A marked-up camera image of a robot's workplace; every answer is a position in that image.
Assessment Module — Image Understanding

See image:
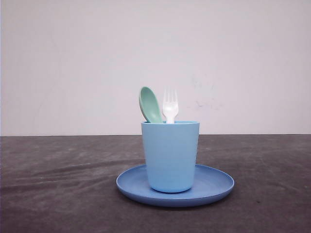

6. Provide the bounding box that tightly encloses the light blue plastic cup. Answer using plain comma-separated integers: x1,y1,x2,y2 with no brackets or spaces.
141,121,200,193

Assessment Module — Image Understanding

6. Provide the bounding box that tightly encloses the white plastic fork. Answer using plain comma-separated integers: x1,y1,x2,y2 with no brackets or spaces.
162,89,179,124

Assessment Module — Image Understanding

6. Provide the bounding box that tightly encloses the mint green plastic spoon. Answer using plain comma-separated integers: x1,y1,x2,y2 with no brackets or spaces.
139,87,163,123

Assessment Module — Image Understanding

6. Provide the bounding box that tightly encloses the blue plastic plate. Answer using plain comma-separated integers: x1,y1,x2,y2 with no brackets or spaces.
116,164,235,207

